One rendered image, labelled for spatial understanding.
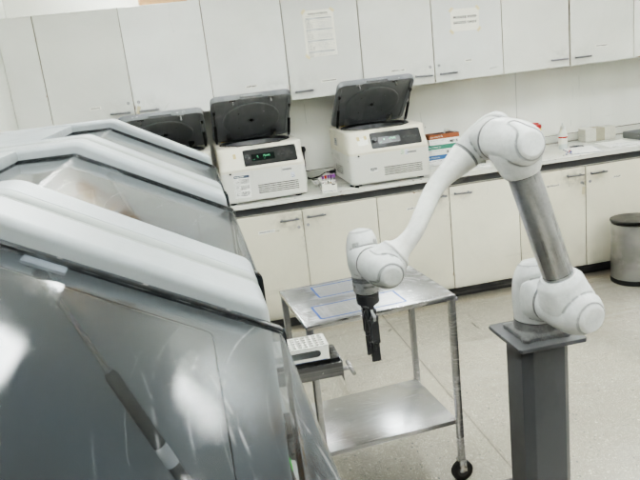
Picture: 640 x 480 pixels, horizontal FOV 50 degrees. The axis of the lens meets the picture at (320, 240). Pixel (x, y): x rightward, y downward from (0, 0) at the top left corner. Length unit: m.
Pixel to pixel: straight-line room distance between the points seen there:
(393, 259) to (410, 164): 2.67
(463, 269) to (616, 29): 2.07
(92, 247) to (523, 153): 1.44
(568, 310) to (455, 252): 2.60
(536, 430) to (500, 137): 1.14
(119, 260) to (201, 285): 0.11
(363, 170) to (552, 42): 1.71
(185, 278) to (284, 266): 3.65
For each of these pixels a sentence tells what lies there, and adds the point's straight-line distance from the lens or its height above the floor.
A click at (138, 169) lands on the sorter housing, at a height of 1.54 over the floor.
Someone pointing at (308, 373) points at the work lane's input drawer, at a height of 0.79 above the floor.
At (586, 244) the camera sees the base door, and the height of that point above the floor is 0.24.
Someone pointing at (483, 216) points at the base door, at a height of 0.57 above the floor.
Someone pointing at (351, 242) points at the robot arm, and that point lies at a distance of 2.14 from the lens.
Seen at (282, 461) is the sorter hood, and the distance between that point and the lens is 0.60.
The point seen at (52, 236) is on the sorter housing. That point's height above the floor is 1.57.
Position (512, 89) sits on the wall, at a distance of 5.57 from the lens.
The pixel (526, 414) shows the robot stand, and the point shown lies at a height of 0.41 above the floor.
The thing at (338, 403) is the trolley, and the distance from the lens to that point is 3.09.
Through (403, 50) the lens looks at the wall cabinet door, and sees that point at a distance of 4.87.
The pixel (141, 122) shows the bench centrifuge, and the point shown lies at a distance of 4.50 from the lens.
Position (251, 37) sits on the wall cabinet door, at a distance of 4.66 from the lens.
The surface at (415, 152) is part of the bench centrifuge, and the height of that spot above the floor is 1.08.
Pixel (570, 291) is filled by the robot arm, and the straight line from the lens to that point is 2.32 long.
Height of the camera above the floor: 1.74
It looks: 15 degrees down
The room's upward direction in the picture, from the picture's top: 7 degrees counter-clockwise
